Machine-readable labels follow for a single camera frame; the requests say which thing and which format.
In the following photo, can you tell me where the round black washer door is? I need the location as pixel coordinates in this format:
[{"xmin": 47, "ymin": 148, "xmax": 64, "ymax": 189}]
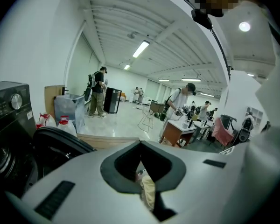
[{"xmin": 32, "ymin": 126, "xmax": 97, "ymax": 181}]

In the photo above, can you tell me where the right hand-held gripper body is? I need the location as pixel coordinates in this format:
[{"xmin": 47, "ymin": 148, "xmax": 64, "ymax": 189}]
[{"xmin": 218, "ymin": 146, "xmax": 236, "ymax": 155}]

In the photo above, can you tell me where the plain upright wooden board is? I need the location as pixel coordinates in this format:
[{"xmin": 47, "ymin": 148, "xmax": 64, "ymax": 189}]
[{"xmin": 44, "ymin": 84, "xmax": 66, "ymax": 120}]

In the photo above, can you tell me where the white wire chair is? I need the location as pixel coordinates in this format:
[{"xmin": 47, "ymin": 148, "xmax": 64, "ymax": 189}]
[{"xmin": 137, "ymin": 105, "xmax": 154, "ymax": 133}]

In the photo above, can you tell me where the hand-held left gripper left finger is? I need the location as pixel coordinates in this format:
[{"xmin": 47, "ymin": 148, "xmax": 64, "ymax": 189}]
[{"xmin": 22, "ymin": 140, "xmax": 159, "ymax": 224}]

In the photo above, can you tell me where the pale yellow clothes piece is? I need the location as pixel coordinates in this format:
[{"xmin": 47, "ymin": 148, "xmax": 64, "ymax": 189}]
[{"xmin": 140, "ymin": 175, "xmax": 157, "ymax": 212}]

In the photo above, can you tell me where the black head-worn camera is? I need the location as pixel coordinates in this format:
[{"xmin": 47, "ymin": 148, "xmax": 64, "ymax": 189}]
[{"xmin": 191, "ymin": 8, "xmax": 213, "ymax": 30}]

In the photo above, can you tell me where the slatted wooden board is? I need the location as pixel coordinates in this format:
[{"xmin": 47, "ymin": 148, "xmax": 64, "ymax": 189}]
[{"xmin": 76, "ymin": 133, "xmax": 140, "ymax": 151}]

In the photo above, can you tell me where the black washing machine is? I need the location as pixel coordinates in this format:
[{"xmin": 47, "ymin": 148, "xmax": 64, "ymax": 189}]
[{"xmin": 0, "ymin": 81, "xmax": 39, "ymax": 198}]

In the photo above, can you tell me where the pink cloth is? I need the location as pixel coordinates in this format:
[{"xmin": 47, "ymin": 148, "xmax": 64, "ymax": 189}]
[{"xmin": 211, "ymin": 117, "xmax": 235, "ymax": 147}]

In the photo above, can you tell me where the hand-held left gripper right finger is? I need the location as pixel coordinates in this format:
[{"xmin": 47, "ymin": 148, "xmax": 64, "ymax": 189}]
[{"xmin": 140, "ymin": 140, "xmax": 248, "ymax": 224}]

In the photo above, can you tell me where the person's cream shirt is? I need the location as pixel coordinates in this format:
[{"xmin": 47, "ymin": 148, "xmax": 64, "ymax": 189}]
[{"xmin": 220, "ymin": 0, "xmax": 280, "ymax": 224}]

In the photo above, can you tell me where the black glass-door cabinet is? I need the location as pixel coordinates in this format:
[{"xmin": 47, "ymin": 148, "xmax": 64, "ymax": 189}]
[{"xmin": 103, "ymin": 87, "xmax": 122, "ymax": 114}]

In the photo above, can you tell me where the grey table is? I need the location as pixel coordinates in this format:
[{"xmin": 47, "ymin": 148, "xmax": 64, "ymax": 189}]
[{"xmin": 193, "ymin": 121, "xmax": 215, "ymax": 141}]

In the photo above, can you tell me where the round ceiling lamp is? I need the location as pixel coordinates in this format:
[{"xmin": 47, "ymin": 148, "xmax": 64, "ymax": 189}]
[{"xmin": 238, "ymin": 21, "xmax": 251, "ymax": 32}]

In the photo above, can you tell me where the grey translucent bin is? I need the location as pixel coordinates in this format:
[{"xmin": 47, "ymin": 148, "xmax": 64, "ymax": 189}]
[{"xmin": 54, "ymin": 94, "xmax": 86, "ymax": 134}]

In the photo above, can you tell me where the white jug red cap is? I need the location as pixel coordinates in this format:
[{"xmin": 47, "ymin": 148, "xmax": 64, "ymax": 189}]
[
  {"xmin": 57, "ymin": 115, "xmax": 78, "ymax": 137},
  {"xmin": 36, "ymin": 112, "xmax": 57, "ymax": 129}
]

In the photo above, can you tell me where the brown desk white top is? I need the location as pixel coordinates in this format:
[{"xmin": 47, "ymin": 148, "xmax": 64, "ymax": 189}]
[{"xmin": 159, "ymin": 119, "xmax": 197, "ymax": 148}]

